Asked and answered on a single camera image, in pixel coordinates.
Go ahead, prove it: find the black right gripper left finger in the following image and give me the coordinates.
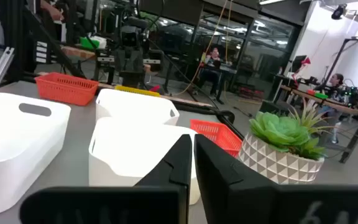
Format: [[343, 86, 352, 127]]
[[19, 134, 193, 224]]

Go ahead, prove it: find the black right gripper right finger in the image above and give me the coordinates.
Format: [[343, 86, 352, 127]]
[[193, 134, 358, 224]]

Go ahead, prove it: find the white plastic handled basket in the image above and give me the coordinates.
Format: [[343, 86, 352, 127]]
[[95, 88, 180, 126], [0, 92, 71, 217], [88, 116, 202, 206]]

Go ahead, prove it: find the orange slotted plastic basket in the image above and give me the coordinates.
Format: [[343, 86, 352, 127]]
[[190, 119, 244, 158], [35, 72, 99, 106]]

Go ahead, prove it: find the yellow slotted plastic basket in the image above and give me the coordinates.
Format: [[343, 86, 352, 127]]
[[114, 85, 161, 98]]

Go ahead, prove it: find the green box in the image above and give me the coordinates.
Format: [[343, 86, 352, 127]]
[[79, 36, 101, 50]]

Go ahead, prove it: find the artificial succulent in patterned pot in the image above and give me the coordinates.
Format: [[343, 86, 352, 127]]
[[237, 99, 335, 185]]

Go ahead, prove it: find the wooden workbench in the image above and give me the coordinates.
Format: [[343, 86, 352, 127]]
[[60, 45, 96, 60]]

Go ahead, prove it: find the person seated at desk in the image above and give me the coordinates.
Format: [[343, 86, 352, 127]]
[[197, 46, 228, 98]]

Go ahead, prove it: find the black labelled control box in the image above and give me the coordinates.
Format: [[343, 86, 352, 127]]
[[35, 40, 48, 65]]

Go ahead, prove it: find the person's hand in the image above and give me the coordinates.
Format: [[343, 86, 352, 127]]
[[40, 0, 65, 21]]

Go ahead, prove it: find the black computer tower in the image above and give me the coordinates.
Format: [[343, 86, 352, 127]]
[[259, 100, 288, 116]]

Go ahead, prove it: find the long wooden table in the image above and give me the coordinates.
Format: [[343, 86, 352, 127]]
[[280, 84, 358, 164]]

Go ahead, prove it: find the red desk lamp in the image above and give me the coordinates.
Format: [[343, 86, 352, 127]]
[[291, 57, 312, 82]]

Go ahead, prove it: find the person at wooden table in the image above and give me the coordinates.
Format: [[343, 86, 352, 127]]
[[314, 73, 354, 144]]

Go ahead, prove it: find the black computer monitor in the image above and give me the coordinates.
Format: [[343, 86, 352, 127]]
[[290, 55, 307, 74]]

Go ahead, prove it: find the black ceiling spotlight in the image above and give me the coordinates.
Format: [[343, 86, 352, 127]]
[[331, 3, 348, 20]]

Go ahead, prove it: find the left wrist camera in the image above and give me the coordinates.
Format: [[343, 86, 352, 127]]
[[121, 26, 142, 47]]

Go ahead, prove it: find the black hanging cable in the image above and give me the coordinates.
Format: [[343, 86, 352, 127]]
[[147, 37, 236, 125]]

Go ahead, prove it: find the yellow hanging cable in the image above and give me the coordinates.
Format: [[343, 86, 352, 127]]
[[174, 0, 233, 96]]

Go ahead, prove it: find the black table edge rail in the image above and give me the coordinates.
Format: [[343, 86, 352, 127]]
[[163, 96, 245, 141]]

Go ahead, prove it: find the black rig frame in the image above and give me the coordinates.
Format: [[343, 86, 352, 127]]
[[0, 0, 88, 82]]

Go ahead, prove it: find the black metal stand frame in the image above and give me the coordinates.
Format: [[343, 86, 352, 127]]
[[323, 36, 358, 86]]

